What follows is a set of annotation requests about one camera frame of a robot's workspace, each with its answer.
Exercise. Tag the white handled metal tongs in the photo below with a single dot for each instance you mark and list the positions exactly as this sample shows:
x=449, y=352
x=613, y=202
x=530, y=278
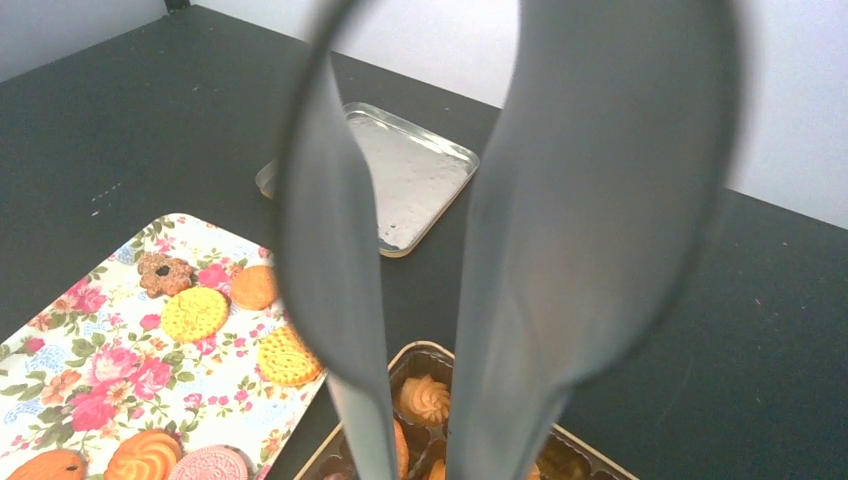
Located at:
x=591, y=207

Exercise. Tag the silver tin lid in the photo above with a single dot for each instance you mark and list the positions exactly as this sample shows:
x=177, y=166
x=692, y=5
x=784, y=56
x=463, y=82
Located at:
x=417, y=179

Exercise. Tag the gold cookie tin box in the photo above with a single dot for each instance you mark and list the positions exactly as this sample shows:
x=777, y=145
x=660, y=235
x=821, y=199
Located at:
x=563, y=456

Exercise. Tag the orange plain round cookie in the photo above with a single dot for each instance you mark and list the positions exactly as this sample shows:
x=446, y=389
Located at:
x=254, y=288

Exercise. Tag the yellow dotted round biscuit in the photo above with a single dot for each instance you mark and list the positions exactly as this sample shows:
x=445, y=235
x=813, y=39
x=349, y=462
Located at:
x=285, y=360

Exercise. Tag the brown flower cookie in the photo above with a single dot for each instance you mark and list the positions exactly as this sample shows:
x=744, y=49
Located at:
x=161, y=274

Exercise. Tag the floral cookie tray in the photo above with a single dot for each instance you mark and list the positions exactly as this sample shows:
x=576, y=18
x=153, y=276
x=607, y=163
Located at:
x=95, y=367

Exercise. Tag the pink sandwich cookie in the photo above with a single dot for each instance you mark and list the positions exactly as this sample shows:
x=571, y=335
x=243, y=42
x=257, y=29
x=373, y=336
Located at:
x=210, y=463

